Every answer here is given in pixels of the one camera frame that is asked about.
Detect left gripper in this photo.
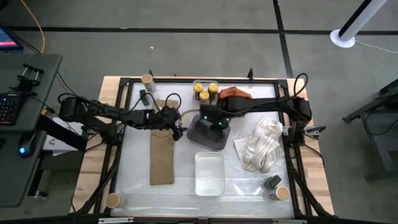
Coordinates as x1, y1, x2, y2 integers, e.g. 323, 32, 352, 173
156, 108, 188, 141

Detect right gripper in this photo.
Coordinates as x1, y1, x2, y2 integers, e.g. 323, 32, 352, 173
198, 104, 237, 141

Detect green spice tin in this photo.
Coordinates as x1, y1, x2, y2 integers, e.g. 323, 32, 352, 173
263, 174, 282, 190
139, 89, 150, 106
198, 119, 214, 135

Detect grey plastic bin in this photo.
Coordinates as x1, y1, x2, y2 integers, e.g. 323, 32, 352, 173
186, 114, 231, 152

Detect yellow-lidded spice jar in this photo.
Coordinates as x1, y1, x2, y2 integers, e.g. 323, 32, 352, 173
198, 90, 210, 106
207, 82, 219, 99
193, 83, 204, 101

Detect orange cloth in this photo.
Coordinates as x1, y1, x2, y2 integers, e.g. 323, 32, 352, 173
218, 86, 252, 100

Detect cork-lidded spice jar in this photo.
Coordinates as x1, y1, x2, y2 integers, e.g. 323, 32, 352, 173
269, 185, 290, 202
141, 73, 157, 94
106, 192, 126, 209

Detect tan folded cloth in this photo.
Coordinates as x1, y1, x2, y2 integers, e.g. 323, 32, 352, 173
149, 98, 179, 187

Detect white checked cloth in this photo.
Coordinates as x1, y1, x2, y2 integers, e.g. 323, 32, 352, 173
233, 116, 284, 174

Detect white plastic bin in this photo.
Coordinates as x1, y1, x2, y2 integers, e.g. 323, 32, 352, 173
194, 151, 227, 197

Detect cluster of yellow-capped jars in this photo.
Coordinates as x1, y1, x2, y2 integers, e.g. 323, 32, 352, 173
192, 79, 220, 105

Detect white printed paper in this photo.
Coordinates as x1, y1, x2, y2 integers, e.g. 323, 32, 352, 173
42, 116, 85, 156

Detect black computer mouse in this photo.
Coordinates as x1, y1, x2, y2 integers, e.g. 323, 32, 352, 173
17, 132, 37, 159

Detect black desk clamp stand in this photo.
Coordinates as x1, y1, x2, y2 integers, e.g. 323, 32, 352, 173
9, 63, 44, 97

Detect dark metal stand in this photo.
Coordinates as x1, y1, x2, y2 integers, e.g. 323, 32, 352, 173
341, 77, 398, 181

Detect grey desk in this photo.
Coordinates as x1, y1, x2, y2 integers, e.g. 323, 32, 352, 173
0, 53, 63, 208

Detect black backlit keyboard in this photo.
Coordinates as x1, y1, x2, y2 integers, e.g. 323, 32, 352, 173
0, 93, 21, 127

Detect white pole with round base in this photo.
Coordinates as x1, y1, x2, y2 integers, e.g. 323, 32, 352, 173
329, 0, 389, 49

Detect computer monitor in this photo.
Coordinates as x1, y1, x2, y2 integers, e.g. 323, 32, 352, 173
0, 27, 24, 52

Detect black table frame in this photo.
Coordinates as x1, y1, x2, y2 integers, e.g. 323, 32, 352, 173
93, 76, 335, 224

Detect white floor cable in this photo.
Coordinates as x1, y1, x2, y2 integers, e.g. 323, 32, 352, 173
354, 39, 398, 54

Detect yellow cable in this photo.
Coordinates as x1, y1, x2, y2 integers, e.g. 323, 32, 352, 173
20, 0, 46, 54

